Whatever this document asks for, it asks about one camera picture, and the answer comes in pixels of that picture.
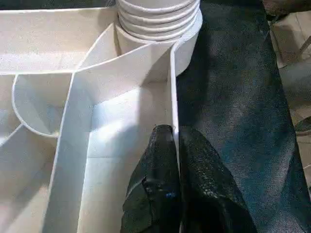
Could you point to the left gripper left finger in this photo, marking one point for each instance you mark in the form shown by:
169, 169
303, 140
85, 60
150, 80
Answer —
155, 189

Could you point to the white plastic table leg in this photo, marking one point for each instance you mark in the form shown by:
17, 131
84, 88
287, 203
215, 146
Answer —
155, 21

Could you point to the white plastic table top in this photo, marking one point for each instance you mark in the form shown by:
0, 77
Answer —
73, 109

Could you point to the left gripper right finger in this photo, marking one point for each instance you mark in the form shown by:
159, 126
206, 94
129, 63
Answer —
209, 194

